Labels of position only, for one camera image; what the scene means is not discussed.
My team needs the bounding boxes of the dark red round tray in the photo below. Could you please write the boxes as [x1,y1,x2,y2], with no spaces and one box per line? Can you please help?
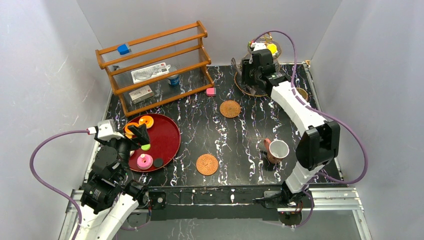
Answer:
[128,113,181,173]

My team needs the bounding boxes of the yellow cake slice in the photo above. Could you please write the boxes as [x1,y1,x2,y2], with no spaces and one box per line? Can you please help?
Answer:
[266,43,279,56]

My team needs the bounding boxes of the black sandwich cookie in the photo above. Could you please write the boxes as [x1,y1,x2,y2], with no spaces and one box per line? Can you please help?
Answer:
[153,158,164,169]

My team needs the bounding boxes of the metal tongs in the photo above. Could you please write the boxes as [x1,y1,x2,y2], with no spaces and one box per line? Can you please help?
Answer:
[230,57,264,97]

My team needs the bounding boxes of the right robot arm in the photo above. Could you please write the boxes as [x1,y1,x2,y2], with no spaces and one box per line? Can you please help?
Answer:
[241,48,341,207]

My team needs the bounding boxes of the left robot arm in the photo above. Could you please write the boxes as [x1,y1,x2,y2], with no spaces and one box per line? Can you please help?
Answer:
[70,120,151,240]

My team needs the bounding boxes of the orange donut left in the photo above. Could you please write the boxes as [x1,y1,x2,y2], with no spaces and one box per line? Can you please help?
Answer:
[124,122,139,135]

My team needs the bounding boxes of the orange donut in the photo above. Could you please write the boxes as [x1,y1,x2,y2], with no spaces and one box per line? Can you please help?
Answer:
[138,115,154,129]
[124,122,139,135]

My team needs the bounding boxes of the green macaron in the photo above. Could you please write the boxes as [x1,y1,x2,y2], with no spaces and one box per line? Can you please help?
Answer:
[141,144,151,151]

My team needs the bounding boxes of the orange donut right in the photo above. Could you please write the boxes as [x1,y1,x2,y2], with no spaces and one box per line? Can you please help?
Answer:
[138,115,154,129]

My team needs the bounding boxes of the pink donut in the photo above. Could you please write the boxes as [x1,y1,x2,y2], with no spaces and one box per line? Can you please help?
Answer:
[136,154,154,170]

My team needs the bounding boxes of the glass three-tier dessert stand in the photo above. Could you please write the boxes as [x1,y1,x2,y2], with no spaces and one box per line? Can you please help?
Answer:
[231,32,283,97]

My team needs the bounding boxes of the small white box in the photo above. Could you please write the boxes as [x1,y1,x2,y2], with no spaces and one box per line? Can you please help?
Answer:
[129,85,155,104]

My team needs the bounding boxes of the far woven coaster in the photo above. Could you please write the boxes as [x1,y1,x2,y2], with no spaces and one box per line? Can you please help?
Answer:
[219,100,241,118]

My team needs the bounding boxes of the woven coaster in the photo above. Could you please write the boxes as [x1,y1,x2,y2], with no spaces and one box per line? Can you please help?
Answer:
[196,154,219,176]
[219,100,241,118]

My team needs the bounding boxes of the pink eraser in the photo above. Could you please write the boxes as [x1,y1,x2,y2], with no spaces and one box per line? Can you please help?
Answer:
[205,87,217,97]

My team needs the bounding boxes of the beige mug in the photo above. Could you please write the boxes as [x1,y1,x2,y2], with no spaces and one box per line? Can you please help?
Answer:
[295,87,309,102]

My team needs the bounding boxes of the white flat package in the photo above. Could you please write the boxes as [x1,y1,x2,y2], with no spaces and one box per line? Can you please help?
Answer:
[130,62,171,84]

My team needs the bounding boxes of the wooden three-tier shelf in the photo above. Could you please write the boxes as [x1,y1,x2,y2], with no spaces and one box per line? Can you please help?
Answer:
[95,20,215,117]

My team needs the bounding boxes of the blue jar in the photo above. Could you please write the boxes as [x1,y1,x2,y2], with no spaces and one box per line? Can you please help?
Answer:
[167,74,180,87]

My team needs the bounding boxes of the near woven coaster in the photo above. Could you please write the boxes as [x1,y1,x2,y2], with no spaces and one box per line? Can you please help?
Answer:
[196,154,219,176]

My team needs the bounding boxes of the pink white mug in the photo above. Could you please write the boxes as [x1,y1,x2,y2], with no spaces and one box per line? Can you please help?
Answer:
[263,138,290,164]

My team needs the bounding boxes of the blue block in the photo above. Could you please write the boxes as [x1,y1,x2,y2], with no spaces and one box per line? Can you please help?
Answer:
[116,43,131,56]

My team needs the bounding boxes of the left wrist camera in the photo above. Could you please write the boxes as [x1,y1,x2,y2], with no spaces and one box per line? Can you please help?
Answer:
[86,119,124,141]

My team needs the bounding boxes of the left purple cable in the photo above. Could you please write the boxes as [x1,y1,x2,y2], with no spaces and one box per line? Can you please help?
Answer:
[29,129,91,240]

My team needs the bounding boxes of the black base frame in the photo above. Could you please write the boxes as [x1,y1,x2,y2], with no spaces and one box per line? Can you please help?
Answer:
[148,185,281,221]

